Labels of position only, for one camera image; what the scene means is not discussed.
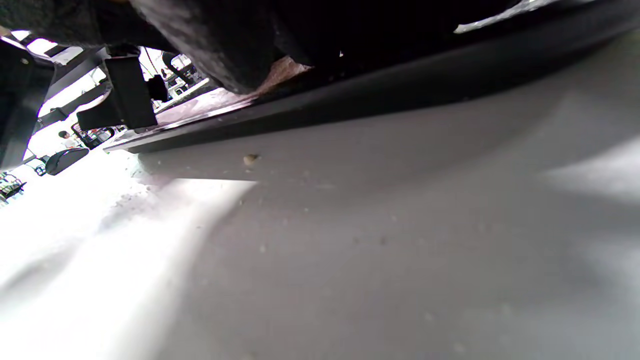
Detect black plastic tray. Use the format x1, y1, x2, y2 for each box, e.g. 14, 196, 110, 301
102, 0, 640, 154

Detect black wrist strap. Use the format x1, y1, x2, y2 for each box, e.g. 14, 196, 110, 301
76, 44, 158, 132

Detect brown leather bag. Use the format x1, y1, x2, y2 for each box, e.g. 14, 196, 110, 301
156, 54, 315, 126

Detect black office chair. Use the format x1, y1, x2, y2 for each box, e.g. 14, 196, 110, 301
44, 147, 91, 177

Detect person's right hand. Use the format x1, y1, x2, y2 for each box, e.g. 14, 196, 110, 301
0, 0, 526, 171

